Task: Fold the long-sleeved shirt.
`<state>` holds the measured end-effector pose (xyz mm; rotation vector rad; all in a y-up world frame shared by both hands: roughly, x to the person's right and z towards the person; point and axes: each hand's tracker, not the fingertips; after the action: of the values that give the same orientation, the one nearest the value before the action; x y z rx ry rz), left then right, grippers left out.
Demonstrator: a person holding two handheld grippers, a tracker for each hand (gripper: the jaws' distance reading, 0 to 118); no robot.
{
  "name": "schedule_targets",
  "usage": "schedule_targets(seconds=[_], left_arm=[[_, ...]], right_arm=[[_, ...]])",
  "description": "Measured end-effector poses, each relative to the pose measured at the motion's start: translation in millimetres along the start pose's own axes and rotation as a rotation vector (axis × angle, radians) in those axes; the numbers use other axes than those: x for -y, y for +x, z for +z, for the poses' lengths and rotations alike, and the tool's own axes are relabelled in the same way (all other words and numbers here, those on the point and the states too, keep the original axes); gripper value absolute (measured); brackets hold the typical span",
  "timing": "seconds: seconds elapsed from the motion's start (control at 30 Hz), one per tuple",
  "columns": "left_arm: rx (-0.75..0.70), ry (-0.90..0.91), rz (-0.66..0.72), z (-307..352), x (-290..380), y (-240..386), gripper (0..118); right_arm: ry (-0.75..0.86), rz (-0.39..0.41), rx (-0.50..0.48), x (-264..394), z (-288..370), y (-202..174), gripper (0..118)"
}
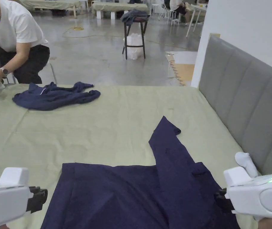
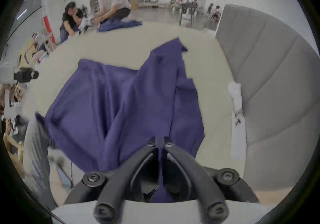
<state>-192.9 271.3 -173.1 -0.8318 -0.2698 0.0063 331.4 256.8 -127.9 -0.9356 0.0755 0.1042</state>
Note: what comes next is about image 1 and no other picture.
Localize white round stool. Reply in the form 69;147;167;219
149;3;160;17

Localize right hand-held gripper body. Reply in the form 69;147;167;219
214;166;272;221

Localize grey padded headboard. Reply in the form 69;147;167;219
198;34;272;179

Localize dark stool with grey cloth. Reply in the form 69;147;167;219
121;9;150;60

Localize white plastic bag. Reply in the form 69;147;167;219
126;33;144;60

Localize bed with pale green sheet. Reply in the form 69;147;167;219
0;83;262;229

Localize white table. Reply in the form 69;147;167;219
185;4;208;38

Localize group of people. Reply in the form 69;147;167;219
164;0;209;26

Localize stack of foam floor mats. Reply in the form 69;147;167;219
165;51;198;87

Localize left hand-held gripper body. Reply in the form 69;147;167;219
0;167;48;225

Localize bunched dark blue shirt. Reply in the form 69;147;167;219
12;81;102;112

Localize low bed with beige sheet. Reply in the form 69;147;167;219
91;2;149;20
19;0;89;18

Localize dark blue long-sleeved shirt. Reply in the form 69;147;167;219
40;115;241;229

